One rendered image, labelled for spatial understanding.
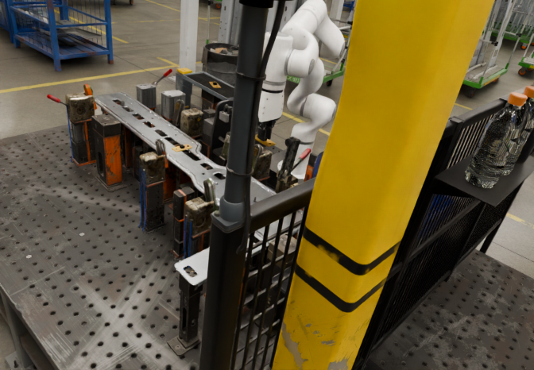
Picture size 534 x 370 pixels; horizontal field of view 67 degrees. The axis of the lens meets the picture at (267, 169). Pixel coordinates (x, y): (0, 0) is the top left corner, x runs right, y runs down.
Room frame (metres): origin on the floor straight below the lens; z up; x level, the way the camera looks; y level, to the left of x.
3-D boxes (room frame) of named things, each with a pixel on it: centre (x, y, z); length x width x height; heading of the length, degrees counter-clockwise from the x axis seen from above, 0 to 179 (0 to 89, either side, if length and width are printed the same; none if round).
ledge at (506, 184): (0.87, -0.52, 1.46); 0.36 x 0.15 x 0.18; 138
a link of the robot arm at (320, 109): (1.82, -0.18, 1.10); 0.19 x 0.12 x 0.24; 73
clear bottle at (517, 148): (0.85, -0.52, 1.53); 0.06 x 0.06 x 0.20
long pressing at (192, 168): (1.53, 0.39, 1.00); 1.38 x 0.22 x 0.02; 48
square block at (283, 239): (0.93, -0.09, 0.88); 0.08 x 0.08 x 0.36; 48
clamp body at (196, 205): (1.09, 0.21, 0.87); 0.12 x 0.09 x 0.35; 138
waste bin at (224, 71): (4.44, 0.65, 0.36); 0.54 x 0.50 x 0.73; 143
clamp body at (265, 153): (1.47, 0.03, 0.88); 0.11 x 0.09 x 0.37; 138
